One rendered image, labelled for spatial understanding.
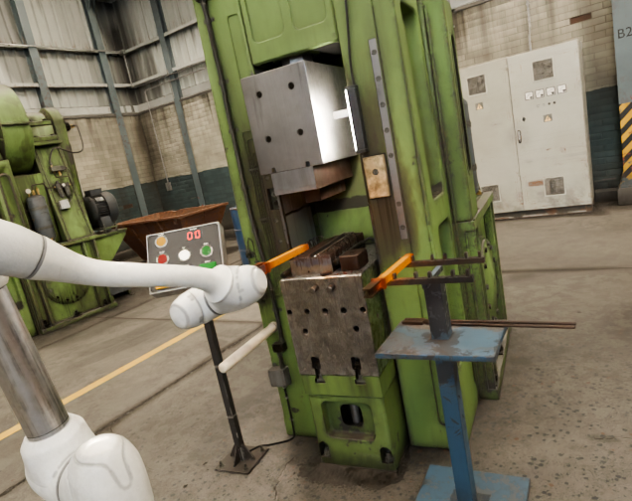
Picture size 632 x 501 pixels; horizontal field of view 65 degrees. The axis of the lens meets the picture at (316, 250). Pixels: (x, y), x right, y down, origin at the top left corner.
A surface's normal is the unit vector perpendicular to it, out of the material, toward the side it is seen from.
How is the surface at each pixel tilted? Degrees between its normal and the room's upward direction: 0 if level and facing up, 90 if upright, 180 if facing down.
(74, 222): 79
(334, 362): 90
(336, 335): 90
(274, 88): 90
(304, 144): 90
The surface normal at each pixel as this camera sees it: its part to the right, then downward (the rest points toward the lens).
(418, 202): -0.41, 0.26
